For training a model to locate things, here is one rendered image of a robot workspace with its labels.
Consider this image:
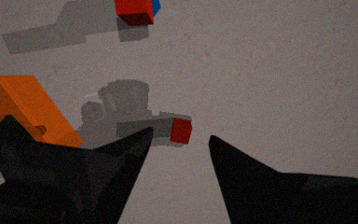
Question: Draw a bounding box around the blue cube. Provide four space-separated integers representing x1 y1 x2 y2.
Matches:
151 0 161 18

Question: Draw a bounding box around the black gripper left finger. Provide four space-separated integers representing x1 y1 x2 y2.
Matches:
0 127 154 224

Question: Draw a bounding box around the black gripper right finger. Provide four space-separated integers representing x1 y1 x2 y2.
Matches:
209 135 358 224

